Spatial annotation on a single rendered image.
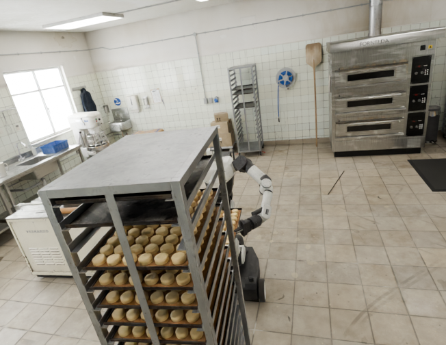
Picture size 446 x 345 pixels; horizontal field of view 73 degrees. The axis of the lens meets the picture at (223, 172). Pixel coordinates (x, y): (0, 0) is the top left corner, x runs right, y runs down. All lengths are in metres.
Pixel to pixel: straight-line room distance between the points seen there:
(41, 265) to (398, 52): 5.80
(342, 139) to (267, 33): 2.60
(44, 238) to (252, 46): 5.10
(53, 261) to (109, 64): 5.28
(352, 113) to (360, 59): 0.87
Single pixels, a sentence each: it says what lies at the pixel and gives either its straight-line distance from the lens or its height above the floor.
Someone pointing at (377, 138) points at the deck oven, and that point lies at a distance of 6.02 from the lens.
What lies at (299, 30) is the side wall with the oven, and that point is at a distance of 6.65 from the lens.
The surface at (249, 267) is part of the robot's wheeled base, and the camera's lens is 3.09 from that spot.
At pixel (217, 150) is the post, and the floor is 1.71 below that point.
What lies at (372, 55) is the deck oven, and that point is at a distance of 5.73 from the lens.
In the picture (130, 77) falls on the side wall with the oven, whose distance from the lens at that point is 7.81.
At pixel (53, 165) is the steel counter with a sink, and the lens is 6.09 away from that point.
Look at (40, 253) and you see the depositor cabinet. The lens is 3.99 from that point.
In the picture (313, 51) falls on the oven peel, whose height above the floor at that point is 1.88.
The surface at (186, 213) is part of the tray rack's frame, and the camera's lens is 0.93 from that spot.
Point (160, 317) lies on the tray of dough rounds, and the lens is 1.30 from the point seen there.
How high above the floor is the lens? 2.15
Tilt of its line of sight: 22 degrees down
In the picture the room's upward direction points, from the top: 9 degrees counter-clockwise
